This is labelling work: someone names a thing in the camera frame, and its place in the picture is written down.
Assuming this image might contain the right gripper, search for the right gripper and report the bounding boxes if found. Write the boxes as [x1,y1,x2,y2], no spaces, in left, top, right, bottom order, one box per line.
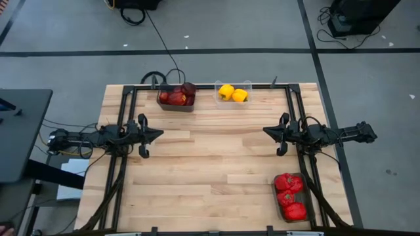
[262,112,308,157]

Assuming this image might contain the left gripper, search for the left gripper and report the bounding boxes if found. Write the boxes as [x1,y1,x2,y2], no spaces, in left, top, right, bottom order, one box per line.
[125,113,165,159]

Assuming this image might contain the yellow bell pepper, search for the yellow bell pepper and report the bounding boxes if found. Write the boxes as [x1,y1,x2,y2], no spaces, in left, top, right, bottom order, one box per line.
[231,88,249,104]
[218,83,236,102]

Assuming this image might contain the dark brown plastic basket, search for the dark brown plastic basket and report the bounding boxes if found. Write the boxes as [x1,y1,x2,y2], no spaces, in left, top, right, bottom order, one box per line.
[156,83,197,113]

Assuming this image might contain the clear plastic basket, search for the clear plastic basket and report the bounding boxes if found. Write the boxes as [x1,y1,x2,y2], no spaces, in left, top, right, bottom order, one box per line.
[214,80,253,110]

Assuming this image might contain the grey translucent plastic basket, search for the grey translucent plastic basket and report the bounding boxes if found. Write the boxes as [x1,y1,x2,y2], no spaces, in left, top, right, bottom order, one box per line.
[271,172,317,224]

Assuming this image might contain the white paper sheets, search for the white paper sheets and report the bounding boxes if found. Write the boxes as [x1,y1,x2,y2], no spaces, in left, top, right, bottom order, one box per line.
[56,158,90,202]

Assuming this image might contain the black floor bar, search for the black floor bar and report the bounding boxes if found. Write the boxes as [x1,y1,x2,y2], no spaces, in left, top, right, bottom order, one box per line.
[24,159,85,191]

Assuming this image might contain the black desk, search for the black desk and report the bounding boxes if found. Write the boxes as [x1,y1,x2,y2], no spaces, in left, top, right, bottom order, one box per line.
[0,87,54,184]

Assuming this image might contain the black equipment box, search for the black equipment box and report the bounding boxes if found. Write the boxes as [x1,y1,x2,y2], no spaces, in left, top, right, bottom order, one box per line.
[111,0,163,11]

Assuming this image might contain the black equipment cabinet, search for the black equipment cabinet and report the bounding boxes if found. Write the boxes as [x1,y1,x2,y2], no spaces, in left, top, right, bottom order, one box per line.
[327,0,402,37]

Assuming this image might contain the dark flat device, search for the dark flat device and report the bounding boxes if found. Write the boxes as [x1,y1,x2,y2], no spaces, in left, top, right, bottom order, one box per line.
[0,97,16,113]

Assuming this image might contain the looped black cable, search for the looped black cable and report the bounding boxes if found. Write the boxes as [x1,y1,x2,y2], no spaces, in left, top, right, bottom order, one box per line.
[140,68,186,85]

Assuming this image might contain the black aluminium table frame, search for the black aluminium table frame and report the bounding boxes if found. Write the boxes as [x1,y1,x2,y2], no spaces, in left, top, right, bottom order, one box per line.
[77,75,354,234]

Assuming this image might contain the yellow floor cable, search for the yellow floor cable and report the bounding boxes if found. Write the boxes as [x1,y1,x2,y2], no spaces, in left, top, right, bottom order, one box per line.
[38,132,93,157]

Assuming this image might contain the black floor cables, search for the black floor cables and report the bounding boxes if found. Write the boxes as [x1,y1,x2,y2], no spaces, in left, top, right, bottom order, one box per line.
[32,118,100,132]

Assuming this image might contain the long black floor cable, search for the long black floor cable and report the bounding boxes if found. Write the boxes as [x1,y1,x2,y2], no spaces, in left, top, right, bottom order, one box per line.
[145,9,183,83]

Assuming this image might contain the tangled black cables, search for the tangled black cables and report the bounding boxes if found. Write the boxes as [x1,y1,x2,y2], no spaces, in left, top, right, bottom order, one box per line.
[316,5,382,50]

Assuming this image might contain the coiled black cable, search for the coiled black cable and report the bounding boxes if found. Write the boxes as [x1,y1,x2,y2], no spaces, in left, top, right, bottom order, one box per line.
[119,6,146,27]

